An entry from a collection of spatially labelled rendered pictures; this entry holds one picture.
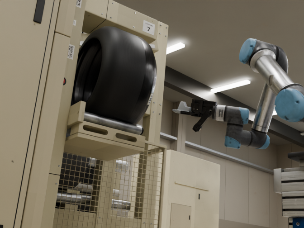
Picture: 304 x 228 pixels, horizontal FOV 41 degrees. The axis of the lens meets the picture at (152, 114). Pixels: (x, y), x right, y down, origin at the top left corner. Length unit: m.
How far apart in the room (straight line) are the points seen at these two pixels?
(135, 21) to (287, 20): 4.99
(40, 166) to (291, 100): 0.91
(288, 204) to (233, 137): 0.45
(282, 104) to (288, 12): 5.70
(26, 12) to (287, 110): 0.94
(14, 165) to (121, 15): 1.73
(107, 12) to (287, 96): 1.38
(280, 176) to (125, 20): 1.46
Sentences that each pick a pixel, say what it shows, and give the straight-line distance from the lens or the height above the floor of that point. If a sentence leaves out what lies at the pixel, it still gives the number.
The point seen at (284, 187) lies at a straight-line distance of 1.65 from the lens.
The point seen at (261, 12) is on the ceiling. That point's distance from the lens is 7.18.
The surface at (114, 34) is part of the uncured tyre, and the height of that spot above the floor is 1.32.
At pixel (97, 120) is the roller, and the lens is 1.94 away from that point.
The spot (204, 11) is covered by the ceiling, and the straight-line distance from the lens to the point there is 7.13.
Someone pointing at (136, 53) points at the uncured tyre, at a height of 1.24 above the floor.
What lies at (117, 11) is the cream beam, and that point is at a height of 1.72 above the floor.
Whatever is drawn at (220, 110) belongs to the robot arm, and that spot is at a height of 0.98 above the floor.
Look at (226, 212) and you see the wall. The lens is 12.50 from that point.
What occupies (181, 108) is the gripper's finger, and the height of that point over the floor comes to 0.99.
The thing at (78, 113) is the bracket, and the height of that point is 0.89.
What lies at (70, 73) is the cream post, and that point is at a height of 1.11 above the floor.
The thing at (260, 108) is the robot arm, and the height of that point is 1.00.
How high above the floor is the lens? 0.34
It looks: 18 degrees up
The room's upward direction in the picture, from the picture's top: 5 degrees clockwise
